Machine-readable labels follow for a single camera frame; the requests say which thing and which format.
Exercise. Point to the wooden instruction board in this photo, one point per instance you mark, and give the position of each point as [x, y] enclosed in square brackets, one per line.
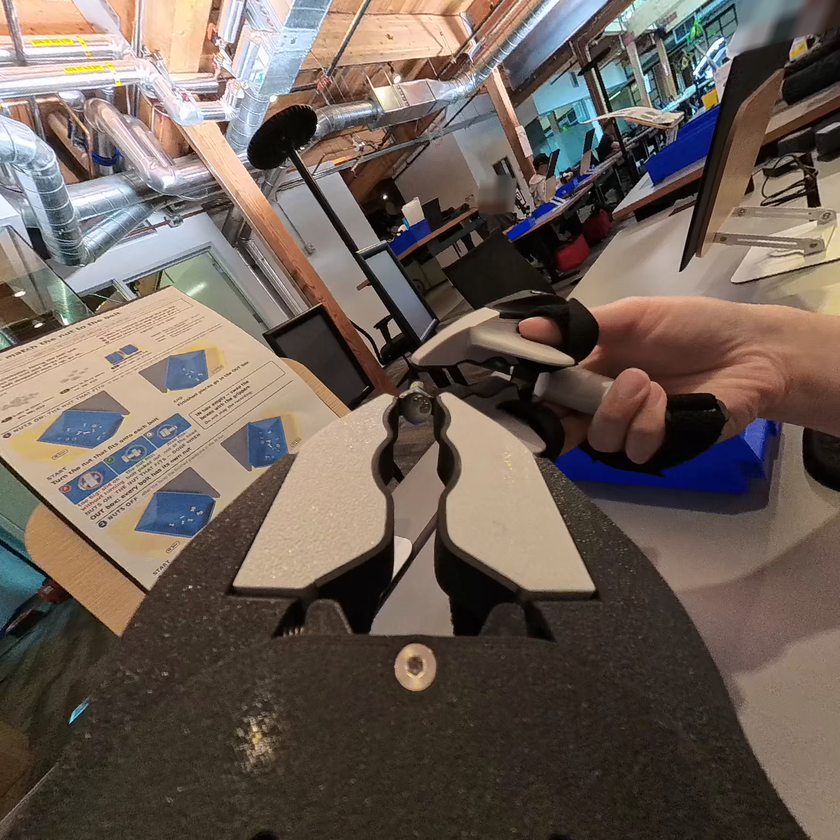
[79, 577]

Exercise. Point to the red bag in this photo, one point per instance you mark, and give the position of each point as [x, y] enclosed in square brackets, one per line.
[572, 254]
[596, 228]

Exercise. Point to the blue plastic parts bin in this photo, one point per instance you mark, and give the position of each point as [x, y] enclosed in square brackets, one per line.
[656, 469]

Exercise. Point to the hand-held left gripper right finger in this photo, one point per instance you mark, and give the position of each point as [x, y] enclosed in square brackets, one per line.
[505, 518]

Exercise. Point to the black mesh office chair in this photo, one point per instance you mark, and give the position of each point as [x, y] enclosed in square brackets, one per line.
[499, 269]

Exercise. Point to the silver hex nut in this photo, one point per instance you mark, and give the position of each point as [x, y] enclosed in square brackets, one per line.
[407, 400]

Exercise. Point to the large blue storage bin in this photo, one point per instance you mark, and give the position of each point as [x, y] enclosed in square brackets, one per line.
[682, 151]

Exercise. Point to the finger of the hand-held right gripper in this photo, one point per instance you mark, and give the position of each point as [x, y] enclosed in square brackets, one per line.
[472, 341]

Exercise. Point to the printed instruction sheet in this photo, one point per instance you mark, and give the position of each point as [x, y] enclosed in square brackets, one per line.
[164, 407]

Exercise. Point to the person's right hand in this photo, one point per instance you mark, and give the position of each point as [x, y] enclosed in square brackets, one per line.
[689, 354]

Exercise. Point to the tilted board on white stand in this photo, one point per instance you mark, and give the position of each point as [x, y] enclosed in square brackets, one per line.
[728, 164]

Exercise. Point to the silver ceiling duct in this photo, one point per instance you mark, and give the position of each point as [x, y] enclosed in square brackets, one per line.
[131, 164]

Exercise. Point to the black framed panel on stand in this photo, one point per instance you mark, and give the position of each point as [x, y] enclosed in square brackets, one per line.
[400, 295]

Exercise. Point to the wooden top office desk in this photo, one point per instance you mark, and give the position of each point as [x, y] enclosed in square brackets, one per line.
[446, 226]

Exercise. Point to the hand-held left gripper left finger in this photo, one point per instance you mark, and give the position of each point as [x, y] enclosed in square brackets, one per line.
[321, 512]

